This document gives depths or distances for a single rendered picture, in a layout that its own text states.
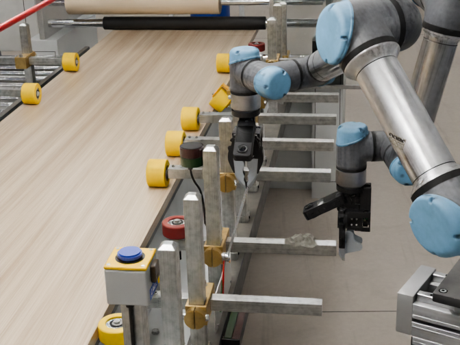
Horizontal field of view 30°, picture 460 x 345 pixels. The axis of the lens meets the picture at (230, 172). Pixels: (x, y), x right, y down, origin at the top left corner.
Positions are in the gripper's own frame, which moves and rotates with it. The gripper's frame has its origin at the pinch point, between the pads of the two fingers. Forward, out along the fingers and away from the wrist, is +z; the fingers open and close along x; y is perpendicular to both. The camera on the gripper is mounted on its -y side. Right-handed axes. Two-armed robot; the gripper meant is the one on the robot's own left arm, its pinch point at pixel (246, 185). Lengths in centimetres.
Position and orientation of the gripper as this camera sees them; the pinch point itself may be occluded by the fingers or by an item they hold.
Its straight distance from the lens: 219.5
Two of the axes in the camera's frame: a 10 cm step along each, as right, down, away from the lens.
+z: 0.3, 9.3, 3.7
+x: -9.9, -0.3, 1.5
